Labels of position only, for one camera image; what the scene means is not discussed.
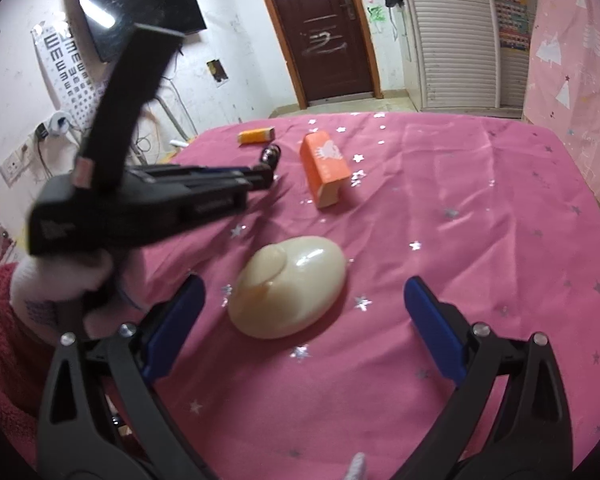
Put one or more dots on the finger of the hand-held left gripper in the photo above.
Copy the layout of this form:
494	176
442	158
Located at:
205	172
215	186

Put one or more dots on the cream oval plastic lid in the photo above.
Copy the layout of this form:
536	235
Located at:
287	285

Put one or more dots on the small black round object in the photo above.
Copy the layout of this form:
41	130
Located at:
270	155

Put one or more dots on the white plug adapter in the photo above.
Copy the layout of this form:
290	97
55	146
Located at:
56	122

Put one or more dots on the orange cardboard box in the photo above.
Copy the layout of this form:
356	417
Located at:
325	167

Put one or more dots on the dark brown door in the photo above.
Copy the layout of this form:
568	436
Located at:
325	30

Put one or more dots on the pink tree-print curtain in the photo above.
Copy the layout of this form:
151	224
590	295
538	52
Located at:
577	85

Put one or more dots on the orange bottle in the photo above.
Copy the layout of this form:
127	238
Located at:
255	136

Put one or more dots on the pink star-print bed sheet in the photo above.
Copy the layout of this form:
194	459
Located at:
430	235

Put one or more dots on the colourful grid wall poster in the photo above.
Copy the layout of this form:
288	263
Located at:
512	10

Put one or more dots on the metal chair frame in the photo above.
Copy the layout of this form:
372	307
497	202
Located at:
175	110

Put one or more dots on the small framed wall picture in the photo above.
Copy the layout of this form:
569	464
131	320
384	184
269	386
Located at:
217	71

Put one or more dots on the eye test chart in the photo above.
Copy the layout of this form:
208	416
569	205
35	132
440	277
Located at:
72	75

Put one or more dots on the black wall television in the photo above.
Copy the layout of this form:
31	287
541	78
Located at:
130	5

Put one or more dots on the person's left forearm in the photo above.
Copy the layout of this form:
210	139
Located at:
5	360

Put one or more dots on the person's left hand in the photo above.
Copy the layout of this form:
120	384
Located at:
55	285

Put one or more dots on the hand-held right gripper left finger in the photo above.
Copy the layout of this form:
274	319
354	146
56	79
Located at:
172	330

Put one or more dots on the white louvered wardrobe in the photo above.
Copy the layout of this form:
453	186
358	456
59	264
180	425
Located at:
460	35

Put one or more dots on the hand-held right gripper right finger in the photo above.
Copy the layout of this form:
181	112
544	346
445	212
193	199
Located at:
437	330

